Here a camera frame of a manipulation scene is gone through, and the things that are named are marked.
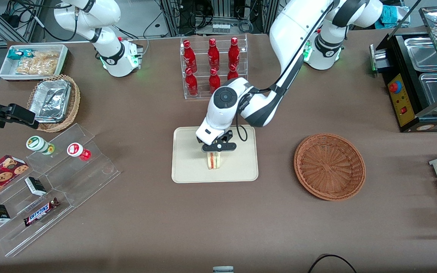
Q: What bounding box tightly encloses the red-lid drink bottle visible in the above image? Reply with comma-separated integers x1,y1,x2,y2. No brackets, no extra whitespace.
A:
67,142,92,161

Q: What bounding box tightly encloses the triangle sandwich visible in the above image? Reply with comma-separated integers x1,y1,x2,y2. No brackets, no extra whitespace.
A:
204,151,223,170

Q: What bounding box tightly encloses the black hot food display case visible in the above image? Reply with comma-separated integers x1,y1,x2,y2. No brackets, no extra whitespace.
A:
369,6,437,133

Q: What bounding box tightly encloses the clear acrylic bottle rack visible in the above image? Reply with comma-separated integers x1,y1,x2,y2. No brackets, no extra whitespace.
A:
180,34,248,100

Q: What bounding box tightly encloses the Snickers chocolate bar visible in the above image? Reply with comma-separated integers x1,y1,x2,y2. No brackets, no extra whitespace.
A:
23,198,60,227

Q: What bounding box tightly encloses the beige rectangular serving tray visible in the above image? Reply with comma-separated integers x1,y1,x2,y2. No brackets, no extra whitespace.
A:
171,124,259,184

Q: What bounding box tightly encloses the silver foil tray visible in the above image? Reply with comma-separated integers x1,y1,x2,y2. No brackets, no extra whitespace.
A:
29,79,72,124

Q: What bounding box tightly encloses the teal snack packet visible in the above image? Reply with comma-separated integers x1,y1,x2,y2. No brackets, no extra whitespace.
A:
7,49,37,60

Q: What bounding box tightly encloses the teal cloth bag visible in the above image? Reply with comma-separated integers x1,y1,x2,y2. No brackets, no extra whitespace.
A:
381,5,411,29

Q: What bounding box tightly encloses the clear bag of crackers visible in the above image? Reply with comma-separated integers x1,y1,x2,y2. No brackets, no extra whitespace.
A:
16,51,60,75

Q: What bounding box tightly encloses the clear acrylic stepped stand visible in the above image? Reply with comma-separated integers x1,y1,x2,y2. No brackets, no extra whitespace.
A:
0,122,121,257

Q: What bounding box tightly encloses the green-lid drink bottle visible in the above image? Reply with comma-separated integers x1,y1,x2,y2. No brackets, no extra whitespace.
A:
26,135,55,155

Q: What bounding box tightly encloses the light wicker basket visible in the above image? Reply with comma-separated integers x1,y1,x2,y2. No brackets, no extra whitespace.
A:
27,74,81,133

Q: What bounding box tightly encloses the white rectangular snack bin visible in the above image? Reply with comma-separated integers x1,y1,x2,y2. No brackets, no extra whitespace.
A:
0,44,69,82

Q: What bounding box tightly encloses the black table cable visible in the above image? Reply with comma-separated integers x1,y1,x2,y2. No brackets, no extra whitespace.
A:
308,254,357,273

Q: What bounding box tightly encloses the brown round wicker basket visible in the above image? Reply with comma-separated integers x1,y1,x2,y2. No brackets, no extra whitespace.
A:
294,133,366,201

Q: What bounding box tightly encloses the white power strip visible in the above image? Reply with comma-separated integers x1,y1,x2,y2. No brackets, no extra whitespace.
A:
211,22,231,34

